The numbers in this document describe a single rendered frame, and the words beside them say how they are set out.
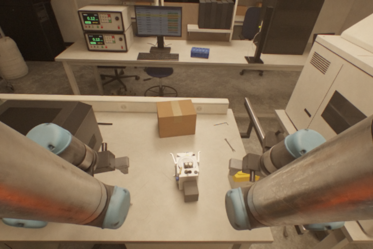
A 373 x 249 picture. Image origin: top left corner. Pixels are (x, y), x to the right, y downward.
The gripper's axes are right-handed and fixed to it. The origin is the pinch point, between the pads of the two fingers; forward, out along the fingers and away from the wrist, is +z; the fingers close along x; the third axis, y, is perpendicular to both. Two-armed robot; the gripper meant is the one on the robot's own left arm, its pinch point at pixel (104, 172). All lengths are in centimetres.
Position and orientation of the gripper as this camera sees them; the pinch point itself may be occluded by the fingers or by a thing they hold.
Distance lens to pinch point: 73.8
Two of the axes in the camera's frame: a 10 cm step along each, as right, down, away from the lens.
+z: 0.3, 4.3, 9.0
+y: -1.7, -8.9, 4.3
